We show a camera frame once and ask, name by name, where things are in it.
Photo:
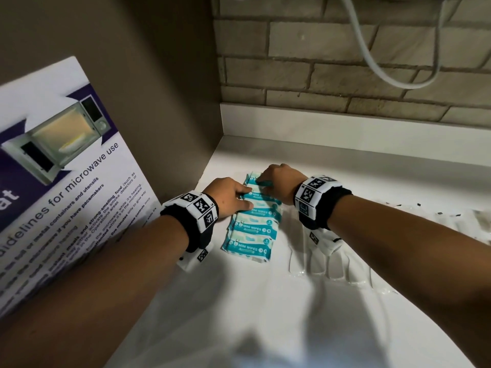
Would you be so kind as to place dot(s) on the clear plastic packaging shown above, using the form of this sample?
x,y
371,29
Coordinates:
x,y
456,222
337,270

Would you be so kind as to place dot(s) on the person's left thumb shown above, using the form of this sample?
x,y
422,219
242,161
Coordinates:
x,y
245,206

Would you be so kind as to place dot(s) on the black wristband with marker tags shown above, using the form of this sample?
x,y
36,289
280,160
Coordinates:
x,y
195,222
316,203

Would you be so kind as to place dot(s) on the person's right fingers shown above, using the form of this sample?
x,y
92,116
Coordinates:
x,y
265,175

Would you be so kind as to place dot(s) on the teal wet wipes packet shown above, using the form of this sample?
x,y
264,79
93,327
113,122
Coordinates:
x,y
254,181
264,199

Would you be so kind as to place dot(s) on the person's left hand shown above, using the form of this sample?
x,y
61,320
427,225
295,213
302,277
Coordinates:
x,y
226,197

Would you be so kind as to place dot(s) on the person's left forearm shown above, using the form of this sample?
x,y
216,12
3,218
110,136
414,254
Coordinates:
x,y
96,295

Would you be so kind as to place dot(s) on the person's right hand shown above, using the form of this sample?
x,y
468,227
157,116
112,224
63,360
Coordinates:
x,y
284,183

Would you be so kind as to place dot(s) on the microwave guidelines poster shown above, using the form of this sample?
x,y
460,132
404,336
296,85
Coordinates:
x,y
65,195

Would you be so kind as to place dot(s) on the row of teal packets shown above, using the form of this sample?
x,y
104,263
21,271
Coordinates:
x,y
251,237

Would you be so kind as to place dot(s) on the person's right forearm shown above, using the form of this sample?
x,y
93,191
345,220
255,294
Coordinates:
x,y
414,256

